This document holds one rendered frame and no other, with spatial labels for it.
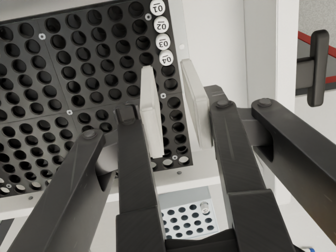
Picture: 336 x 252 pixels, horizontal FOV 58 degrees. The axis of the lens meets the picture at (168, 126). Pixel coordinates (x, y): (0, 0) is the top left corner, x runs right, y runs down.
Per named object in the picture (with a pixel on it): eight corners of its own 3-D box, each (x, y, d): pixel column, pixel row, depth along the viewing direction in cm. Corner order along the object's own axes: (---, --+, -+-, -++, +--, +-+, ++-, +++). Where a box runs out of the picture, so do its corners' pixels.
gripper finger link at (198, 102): (193, 100, 15) (208, 98, 15) (179, 59, 21) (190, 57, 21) (200, 151, 16) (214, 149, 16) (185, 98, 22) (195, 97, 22)
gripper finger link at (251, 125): (216, 127, 14) (282, 116, 13) (199, 86, 18) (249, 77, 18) (219, 155, 14) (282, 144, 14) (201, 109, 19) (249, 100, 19)
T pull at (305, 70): (323, 27, 27) (331, 30, 26) (317, 102, 31) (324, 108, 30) (283, 34, 27) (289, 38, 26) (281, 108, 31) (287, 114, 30)
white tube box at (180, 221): (207, 183, 53) (211, 198, 49) (215, 216, 57) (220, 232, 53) (139, 199, 54) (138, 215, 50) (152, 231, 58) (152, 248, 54)
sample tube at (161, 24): (152, 9, 29) (153, 18, 25) (165, 9, 29) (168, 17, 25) (153, 23, 29) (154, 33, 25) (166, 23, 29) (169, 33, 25)
